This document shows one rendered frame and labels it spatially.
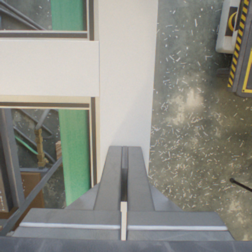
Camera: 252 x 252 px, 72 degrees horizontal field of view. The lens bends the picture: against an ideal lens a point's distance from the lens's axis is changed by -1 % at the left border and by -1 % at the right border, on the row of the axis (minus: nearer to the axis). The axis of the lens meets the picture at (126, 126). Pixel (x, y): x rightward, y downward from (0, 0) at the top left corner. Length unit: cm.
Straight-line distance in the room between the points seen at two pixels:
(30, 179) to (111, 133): 90
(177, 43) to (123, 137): 101
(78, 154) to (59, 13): 16
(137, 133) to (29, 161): 124
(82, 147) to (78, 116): 4
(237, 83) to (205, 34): 41
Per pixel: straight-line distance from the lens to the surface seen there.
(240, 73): 90
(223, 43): 108
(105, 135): 15
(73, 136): 23
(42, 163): 101
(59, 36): 21
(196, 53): 116
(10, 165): 70
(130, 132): 15
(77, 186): 27
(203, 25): 120
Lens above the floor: 108
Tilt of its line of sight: 75 degrees down
